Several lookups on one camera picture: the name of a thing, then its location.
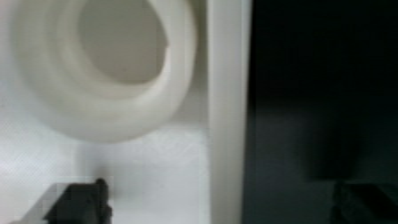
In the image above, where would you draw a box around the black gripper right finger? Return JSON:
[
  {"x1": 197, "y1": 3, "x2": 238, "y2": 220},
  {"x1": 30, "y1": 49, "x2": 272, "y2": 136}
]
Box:
[{"x1": 329, "y1": 182, "x2": 398, "y2": 224}]

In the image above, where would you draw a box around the white square tabletop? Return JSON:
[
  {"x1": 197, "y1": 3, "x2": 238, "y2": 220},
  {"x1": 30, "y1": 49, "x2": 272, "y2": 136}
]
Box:
[{"x1": 0, "y1": 0, "x2": 252, "y2": 224}]

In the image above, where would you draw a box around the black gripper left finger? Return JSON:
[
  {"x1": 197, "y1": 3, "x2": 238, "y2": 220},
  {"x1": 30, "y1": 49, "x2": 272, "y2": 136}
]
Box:
[{"x1": 43, "y1": 179, "x2": 112, "y2": 224}]

